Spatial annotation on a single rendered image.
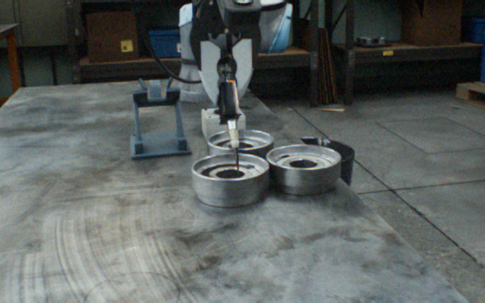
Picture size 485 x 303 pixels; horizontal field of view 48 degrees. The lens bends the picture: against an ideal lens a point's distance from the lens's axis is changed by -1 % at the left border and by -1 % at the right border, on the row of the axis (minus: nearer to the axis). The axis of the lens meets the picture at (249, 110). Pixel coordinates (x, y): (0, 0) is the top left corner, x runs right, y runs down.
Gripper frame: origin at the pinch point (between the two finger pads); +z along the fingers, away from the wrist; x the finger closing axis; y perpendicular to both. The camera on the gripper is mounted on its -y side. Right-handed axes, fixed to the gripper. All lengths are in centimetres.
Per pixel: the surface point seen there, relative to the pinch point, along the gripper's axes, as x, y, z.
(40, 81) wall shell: 87, 403, 71
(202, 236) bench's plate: 6.0, -14.9, 12.9
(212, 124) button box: -0.8, 20.5, 9.7
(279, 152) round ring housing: -8.1, 2.3, 9.7
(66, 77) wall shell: 66, 403, 69
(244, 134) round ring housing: -5.0, 12.9, 9.7
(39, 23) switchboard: 79, 380, 22
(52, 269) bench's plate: 22.1, -18.4, 12.9
